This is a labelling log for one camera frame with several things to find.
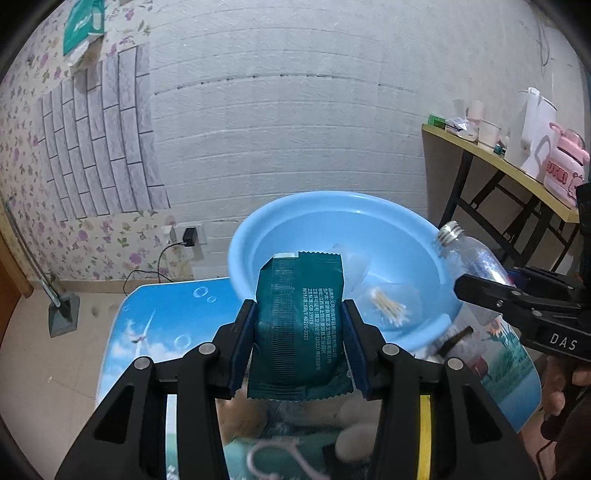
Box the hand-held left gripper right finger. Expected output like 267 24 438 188
343 299 542 480

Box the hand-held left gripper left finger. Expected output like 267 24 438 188
54 299 257 480

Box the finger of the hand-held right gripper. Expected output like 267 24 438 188
453 273 528 325

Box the clear plastic bottle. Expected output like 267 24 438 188
434 220 519 325

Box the beige plush toy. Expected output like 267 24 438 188
217 396 385 480

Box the light blue plastic basin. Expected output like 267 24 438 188
228 191 463 352

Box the person's right hand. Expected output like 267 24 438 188
540 357 591 428

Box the clear bag of cotton swabs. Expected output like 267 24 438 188
364 283 424 329

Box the yellow top side desk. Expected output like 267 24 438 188
421 122 583 297

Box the white cup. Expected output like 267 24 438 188
477 119 502 149

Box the translucent plastic cup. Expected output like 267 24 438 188
466 100 486 134

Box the wooden door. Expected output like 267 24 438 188
0 220 34 298

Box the green tissue pack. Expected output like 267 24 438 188
61 0 106 59

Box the pink wire hook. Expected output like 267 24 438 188
246 440 320 480

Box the black charger cable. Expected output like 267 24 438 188
123 242 195 297

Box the white wall socket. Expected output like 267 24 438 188
177 222 207 248

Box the grey dustpan with metal handle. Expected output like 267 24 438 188
4 198 81 339

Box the thin wall wire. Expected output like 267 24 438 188
537 22 556 66

